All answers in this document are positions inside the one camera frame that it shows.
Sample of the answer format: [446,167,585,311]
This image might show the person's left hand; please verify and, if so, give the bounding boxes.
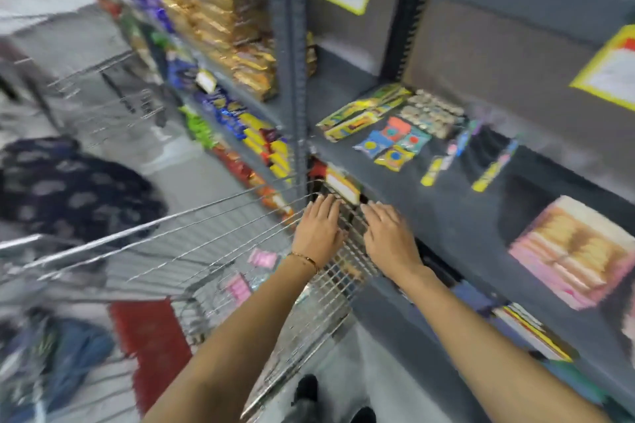
[291,193,348,270]

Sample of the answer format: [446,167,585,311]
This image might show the person's right hand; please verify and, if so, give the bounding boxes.
[359,200,425,285]

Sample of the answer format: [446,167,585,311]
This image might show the pink eraser packet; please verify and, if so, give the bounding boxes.
[224,272,253,303]
[247,248,278,270]

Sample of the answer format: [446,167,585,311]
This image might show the grey metal shelf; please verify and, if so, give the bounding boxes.
[84,0,635,423]

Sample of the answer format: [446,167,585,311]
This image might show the metal wire shopping cart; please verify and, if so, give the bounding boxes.
[0,178,383,423]

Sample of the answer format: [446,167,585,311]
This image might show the person's left forearm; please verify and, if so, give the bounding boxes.
[144,254,318,423]

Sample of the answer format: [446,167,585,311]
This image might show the person's right forearm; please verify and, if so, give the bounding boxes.
[396,264,614,423]

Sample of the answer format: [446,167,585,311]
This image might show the person's black left shoe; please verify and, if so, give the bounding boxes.
[292,373,319,406]

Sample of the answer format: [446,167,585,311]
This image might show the row of orange snack packets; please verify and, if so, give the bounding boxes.
[247,172,296,225]

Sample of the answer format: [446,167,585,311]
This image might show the group of small colourful tubes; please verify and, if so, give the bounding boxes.
[420,119,519,193]

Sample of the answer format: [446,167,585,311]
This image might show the yellow sharpener packet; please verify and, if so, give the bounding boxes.
[374,145,417,173]

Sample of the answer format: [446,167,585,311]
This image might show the blue sharpener packet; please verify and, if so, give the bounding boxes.
[353,130,396,160]

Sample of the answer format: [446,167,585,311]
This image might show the row of yellow snack packets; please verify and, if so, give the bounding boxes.
[240,112,294,186]

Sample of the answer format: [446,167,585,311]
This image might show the teal sharpener packet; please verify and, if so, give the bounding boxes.
[399,128,433,155]

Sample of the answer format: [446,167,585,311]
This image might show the row of red snack packets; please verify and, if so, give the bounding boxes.
[210,142,257,188]

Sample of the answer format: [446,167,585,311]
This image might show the orange sharpener packet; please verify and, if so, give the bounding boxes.
[380,116,413,143]

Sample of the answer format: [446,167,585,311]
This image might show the row of blue snack packets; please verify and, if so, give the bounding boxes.
[166,60,249,141]

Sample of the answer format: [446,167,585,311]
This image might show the row of green snack packets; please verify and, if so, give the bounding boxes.
[178,105,217,151]

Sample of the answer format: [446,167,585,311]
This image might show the pink cardboard display box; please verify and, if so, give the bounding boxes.
[508,195,635,312]

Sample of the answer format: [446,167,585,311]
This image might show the pile of golden brown packets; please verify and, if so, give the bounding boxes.
[151,0,318,101]

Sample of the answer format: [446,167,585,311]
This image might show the blue fabric bag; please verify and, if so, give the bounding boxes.
[0,313,118,423]

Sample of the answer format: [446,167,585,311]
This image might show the thin gold bracelet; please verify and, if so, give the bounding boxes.
[287,251,321,275]

